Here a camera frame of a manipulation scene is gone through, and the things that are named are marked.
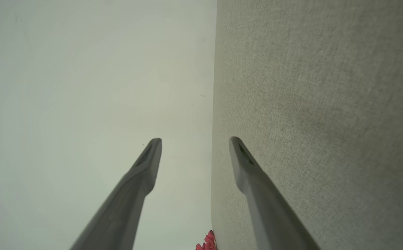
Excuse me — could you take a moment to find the red shirt with white sleeves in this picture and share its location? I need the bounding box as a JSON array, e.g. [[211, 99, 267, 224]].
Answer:
[[196, 230, 218, 250]]

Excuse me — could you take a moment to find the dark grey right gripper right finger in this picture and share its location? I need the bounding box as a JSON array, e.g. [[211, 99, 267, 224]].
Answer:
[[229, 136, 321, 250]]

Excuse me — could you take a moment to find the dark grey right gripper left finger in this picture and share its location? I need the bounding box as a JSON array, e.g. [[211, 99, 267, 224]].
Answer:
[[70, 138, 162, 250]]

